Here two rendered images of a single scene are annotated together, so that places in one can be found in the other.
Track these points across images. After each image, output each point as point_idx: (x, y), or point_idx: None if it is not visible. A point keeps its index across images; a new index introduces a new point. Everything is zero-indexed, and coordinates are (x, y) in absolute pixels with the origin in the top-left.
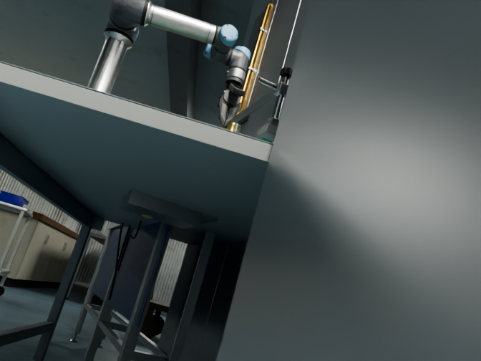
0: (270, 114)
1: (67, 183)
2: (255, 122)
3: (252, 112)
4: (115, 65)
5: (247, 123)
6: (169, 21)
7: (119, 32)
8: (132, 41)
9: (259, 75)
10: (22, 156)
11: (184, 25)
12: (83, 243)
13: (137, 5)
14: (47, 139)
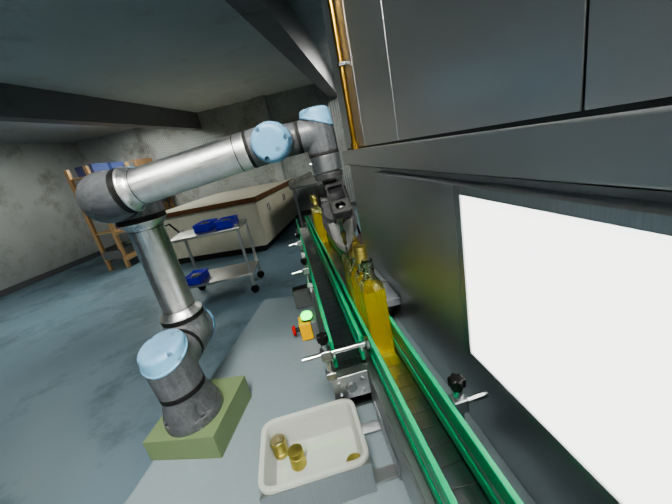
0: (406, 209)
1: None
2: (387, 200)
3: (375, 173)
4: (165, 263)
5: (375, 188)
6: (168, 188)
7: (131, 223)
8: (158, 216)
9: (359, 84)
10: None
11: (193, 178)
12: None
13: (102, 201)
14: None
